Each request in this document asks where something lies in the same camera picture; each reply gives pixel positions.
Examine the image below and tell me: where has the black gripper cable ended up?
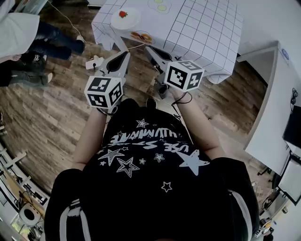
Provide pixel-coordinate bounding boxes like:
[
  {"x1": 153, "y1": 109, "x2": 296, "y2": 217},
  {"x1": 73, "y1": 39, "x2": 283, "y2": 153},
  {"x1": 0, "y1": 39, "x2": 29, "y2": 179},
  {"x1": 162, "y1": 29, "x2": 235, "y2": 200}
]
[
  {"x1": 170, "y1": 92, "x2": 193, "y2": 121},
  {"x1": 97, "y1": 107, "x2": 118, "y2": 116}
]

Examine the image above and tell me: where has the person's right forearm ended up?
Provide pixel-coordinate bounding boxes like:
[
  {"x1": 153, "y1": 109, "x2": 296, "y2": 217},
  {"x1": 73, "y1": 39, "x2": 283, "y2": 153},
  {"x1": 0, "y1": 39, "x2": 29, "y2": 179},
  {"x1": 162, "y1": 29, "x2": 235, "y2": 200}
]
[{"x1": 170, "y1": 90, "x2": 222, "y2": 163}]

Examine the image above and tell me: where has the table with checked cloth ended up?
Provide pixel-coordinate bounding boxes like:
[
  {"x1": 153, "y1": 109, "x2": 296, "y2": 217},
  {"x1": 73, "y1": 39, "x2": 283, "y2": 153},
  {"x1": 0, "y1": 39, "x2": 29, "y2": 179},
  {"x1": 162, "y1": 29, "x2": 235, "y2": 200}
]
[{"x1": 91, "y1": 0, "x2": 244, "y2": 84}]

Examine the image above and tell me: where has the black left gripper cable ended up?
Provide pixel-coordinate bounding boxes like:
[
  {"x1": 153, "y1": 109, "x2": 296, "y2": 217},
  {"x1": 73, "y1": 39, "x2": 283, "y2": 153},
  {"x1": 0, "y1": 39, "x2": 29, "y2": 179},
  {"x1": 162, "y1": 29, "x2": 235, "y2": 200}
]
[{"x1": 97, "y1": 107, "x2": 118, "y2": 116}]

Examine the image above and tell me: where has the person's left forearm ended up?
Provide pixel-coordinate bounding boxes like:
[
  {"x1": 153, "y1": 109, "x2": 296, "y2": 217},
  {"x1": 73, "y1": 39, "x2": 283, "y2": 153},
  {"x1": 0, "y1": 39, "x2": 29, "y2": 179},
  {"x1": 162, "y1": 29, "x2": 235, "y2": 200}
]
[{"x1": 74, "y1": 107, "x2": 111, "y2": 170}]

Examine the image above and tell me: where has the white round device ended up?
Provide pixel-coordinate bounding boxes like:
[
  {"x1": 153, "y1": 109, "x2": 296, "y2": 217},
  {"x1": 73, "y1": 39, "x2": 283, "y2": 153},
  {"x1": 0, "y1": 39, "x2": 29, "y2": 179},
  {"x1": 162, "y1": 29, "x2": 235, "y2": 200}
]
[{"x1": 20, "y1": 203, "x2": 40, "y2": 227}]

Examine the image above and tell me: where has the black framed monitor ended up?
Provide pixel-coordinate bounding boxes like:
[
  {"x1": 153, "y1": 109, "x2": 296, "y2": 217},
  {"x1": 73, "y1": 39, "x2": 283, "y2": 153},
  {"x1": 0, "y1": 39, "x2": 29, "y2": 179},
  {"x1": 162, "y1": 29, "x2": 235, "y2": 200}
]
[{"x1": 278, "y1": 153, "x2": 301, "y2": 207}]

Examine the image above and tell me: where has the round blue sticker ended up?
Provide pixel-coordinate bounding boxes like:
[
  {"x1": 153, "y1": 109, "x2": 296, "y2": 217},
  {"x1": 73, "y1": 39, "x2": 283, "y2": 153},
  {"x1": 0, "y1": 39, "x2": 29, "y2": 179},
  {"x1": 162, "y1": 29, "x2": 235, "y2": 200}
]
[{"x1": 281, "y1": 48, "x2": 291, "y2": 64}]

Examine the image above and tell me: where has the long white cable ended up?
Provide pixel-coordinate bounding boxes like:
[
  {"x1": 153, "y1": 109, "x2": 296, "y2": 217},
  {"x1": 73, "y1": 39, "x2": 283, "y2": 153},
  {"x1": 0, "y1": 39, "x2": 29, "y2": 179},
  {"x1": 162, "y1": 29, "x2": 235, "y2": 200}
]
[{"x1": 50, "y1": 1, "x2": 98, "y2": 58}]

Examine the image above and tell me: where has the white round plate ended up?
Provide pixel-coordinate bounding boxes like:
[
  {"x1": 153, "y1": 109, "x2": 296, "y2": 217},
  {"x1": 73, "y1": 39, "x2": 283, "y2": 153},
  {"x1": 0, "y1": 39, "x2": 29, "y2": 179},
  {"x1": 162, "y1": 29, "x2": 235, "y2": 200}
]
[{"x1": 110, "y1": 7, "x2": 142, "y2": 31}]

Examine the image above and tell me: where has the white power strip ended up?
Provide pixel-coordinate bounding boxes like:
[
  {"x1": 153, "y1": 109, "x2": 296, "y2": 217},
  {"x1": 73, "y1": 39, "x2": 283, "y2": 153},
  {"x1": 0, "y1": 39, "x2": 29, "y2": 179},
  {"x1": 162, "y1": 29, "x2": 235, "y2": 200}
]
[{"x1": 85, "y1": 55, "x2": 104, "y2": 70}]

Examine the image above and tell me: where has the white office desk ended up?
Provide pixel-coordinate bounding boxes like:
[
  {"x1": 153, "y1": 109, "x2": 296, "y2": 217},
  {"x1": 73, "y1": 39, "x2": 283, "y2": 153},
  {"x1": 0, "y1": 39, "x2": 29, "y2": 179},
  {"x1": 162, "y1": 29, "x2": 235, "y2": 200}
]
[{"x1": 237, "y1": 41, "x2": 301, "y2": 176}]

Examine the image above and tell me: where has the white metal rack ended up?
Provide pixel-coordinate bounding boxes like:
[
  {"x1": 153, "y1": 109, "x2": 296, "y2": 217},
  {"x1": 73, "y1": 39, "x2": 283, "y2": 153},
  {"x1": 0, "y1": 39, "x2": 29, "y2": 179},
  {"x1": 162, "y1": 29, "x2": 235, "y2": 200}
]
[{"x1": 0, "y1": 141, "x2": 28, "y2": 179}]

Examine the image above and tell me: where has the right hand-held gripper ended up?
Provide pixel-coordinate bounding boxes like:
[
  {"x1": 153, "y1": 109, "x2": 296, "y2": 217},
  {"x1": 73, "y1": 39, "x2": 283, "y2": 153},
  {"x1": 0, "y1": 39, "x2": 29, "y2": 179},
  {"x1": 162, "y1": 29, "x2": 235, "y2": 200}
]
[{"x1": 145, "y1": 46, "x2": 205, "y2": 98}]

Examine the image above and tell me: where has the white checked tablecloth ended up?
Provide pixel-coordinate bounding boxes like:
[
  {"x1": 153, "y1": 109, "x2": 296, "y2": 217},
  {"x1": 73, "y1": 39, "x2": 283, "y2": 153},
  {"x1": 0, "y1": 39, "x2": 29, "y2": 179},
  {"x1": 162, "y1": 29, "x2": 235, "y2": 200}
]
[{"x1": 91, "y1": 0, "x2": 244, "y2": 84}]

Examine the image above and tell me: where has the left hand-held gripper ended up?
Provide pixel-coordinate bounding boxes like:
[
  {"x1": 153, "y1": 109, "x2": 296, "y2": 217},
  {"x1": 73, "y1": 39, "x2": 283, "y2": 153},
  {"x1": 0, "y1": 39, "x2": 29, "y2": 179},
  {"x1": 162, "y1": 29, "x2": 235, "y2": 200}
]
[{"x1": 85, "y1": 51, "x2": 131, "y2": 110}]

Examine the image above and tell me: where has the black star print t-shirt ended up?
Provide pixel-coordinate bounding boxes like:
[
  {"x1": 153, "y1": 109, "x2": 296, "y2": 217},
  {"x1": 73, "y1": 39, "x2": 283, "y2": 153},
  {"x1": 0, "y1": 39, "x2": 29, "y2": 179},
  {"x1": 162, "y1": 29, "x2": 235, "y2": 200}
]
[{"x1": 44, "y1": 98, "x2": 261, "y2": 241}]

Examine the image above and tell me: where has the black computer monitor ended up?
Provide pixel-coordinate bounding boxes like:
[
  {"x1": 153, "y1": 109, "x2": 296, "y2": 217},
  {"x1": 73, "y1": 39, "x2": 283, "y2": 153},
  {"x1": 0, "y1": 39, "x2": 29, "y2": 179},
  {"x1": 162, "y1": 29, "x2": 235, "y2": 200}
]
[{"x1": 282, "y1": 105, "x2": 301, "y2": 151}]

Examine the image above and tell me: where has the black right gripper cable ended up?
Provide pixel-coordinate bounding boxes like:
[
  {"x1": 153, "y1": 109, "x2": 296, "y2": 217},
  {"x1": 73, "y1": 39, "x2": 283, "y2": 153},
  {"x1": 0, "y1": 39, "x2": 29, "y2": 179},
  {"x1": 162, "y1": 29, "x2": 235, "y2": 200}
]
[{"x1": 170, "y1": 92, "x2": 193, "y2": 121}]

